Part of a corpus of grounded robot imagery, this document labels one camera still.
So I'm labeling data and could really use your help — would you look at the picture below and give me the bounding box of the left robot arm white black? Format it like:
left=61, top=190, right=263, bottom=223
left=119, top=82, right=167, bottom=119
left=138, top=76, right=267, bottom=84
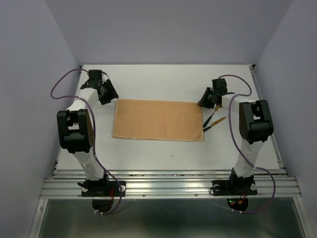
left=51, top=68, right=119, bottom=195

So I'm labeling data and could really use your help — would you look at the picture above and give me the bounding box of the purple cable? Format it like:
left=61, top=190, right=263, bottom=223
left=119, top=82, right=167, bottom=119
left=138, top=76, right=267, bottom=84
left=50, top=69, right=124, bottom=216
left=219, top=74, right=277, bottom=215

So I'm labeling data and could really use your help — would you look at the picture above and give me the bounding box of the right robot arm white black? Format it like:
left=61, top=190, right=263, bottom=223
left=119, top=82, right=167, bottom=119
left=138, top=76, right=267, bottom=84
left=198, top=74, right=274, bottom=193

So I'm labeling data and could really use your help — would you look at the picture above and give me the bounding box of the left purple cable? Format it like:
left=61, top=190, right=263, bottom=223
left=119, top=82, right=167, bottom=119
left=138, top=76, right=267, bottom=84
left=50, top=69, right=124, bottom=216

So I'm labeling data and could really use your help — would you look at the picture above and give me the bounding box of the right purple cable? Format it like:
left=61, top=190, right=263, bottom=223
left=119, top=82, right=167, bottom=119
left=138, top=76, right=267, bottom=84
left=219, top=74, right=277, bottom=215

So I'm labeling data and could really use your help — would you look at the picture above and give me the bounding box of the gold fork black handle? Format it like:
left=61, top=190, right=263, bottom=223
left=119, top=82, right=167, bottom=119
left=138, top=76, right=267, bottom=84
left=203, top=106, right=220, bottom=128

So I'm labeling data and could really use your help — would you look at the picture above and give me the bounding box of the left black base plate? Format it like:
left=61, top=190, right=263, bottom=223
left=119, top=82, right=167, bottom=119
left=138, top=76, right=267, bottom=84
left=77, top=180, right=126, bottom=197

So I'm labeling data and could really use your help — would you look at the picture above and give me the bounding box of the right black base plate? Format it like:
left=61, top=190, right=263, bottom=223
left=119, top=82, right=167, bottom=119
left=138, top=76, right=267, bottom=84
left=210, top=180, right=258, bottom=196

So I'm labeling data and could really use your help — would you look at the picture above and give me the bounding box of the peach cloth napkin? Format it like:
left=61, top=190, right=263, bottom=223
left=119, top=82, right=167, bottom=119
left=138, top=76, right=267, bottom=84
left=112, top=99, right=204, bottom=142

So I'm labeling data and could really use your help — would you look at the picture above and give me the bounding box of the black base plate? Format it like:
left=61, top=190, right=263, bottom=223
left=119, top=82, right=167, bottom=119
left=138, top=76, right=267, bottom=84
left=77, top=180, right=126, bottom=197
left=210, top=180, right=258, bottom=196

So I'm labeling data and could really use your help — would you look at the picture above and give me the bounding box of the aluminium rail frame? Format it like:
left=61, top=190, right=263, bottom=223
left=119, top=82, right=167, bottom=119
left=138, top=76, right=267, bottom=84
left=28, top=64, right=309, bottom=238

